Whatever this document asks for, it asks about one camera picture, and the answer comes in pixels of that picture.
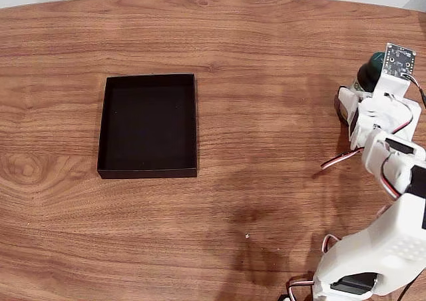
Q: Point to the brown pill bottle green cap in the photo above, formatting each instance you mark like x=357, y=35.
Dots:
x=367, y=76

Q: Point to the black open cardboard box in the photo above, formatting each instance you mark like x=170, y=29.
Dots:
x=148, y=124

